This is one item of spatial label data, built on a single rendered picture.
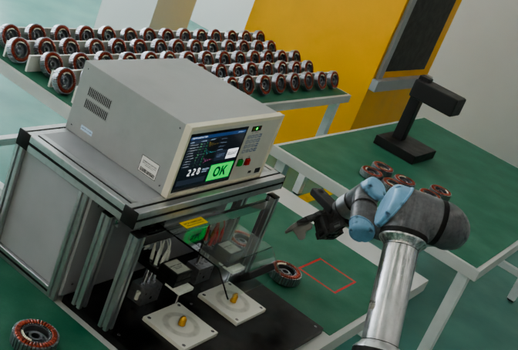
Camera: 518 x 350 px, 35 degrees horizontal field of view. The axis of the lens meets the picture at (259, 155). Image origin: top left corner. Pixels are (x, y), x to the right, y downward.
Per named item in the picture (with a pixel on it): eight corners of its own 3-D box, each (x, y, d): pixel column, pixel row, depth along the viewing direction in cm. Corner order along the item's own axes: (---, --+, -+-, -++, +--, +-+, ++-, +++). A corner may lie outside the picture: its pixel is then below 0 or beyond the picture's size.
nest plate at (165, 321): (216, 335, 225) (218, 332, 224) (183, 353, 212) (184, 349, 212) (176, 304, 231) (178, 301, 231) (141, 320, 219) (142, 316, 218)
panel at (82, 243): (210, 245, 270) (242, 166, 260) (61, 296, 215) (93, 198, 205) (208, 243, 271) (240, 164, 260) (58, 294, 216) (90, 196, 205)
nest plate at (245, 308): (264, 311, 245) (266, 308, 244) (236, 326, 232) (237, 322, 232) (227, 284, 251) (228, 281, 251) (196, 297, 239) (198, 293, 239)
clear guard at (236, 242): (280, 277, 217) (288, 257, 215) (227, 300, 197) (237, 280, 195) (190, 213, 231) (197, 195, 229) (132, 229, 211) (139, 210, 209)
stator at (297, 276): (304, 287, 272) (308, 277, 270) (279, 288, 265) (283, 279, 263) (285, 267, 280) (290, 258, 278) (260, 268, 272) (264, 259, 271)
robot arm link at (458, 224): (495, 213, 199) (420, 223, 247) (454, 198, 197) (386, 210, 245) (482, 260, 197) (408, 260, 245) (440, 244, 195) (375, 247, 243)
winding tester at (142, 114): (260, 176, 245) (285, 115, 238) (166, 199, 208) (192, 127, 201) (166, 116, 262) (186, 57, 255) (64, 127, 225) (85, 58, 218)
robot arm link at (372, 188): (366, 190, 238) (368, 169, 244) (341, 207, 245) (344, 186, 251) (387, 204, 241) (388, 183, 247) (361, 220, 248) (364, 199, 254)
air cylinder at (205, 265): (209, 279, 250) (215, 264, 248) (193, 285, 244) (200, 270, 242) (196, 270, 252) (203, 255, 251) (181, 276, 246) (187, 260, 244)
